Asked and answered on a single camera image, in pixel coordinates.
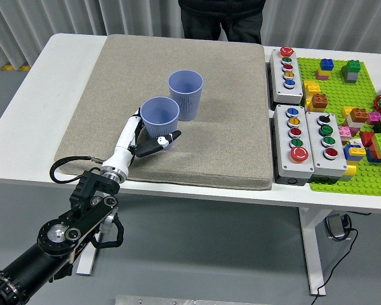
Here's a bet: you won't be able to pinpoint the grey five-button box small buttons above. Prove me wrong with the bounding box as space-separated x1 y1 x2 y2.
269 46 305 105

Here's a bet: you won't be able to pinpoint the grey-brown fabric mat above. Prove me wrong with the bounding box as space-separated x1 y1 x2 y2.
53 34 274 191

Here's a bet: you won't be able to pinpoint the yellow grey brick stack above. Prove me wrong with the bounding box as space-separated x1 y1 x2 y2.
338 163 358 182

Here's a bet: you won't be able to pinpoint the black floor cable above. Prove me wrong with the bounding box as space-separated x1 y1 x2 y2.
313 226 359 298

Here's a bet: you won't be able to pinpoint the brown white brick stack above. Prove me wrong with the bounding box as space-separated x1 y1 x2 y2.
345 107 371 128

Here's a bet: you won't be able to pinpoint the blue yellow pink brick stack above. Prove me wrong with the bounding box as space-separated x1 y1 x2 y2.
316 58 335 81

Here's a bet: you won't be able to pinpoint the grey box with emergency button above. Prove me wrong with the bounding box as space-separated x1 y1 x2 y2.
272 104 315 187

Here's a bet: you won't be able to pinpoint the orange brown toy brick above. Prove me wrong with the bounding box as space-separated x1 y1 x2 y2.
311 93 330 112

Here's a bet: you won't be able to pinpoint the blue ribbed plastic cup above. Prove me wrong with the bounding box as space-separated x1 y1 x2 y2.
168 69 204 121
140 97 181 151

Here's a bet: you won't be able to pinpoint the grey power adapter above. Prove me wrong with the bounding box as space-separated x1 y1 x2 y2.
324 214 352 241

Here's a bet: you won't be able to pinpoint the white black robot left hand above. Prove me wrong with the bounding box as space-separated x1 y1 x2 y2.
101 107 182 175

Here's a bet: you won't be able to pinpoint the person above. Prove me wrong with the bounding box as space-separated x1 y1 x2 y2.
177 0 267 44

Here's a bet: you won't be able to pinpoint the green grey brick stack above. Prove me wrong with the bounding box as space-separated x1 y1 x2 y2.
341 59 363 84

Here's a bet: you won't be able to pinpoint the green toy brick baseplate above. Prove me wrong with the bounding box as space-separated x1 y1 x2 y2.
297 57 381 198

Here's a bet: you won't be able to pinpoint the red toy brick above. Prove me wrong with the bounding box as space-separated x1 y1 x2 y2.
359 130 376 149

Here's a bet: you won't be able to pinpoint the grey box with selector switch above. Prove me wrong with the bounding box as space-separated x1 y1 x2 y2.
305 111 349 184

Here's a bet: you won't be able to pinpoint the white table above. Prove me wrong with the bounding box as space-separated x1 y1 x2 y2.
0 33 381 215

